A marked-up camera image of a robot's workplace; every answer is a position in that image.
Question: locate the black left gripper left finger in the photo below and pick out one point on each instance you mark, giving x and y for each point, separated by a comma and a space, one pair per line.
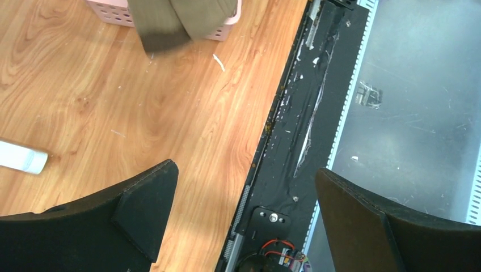
119, 228

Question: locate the pink plastic basket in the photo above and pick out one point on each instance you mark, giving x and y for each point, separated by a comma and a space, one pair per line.
117, 12

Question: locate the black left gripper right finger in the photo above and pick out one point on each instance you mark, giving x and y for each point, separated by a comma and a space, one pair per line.
368, 232

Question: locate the tan sock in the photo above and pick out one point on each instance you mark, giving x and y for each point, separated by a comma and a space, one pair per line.
164, 25

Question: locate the white metal drying rack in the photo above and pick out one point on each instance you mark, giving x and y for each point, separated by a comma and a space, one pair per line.
22, 158

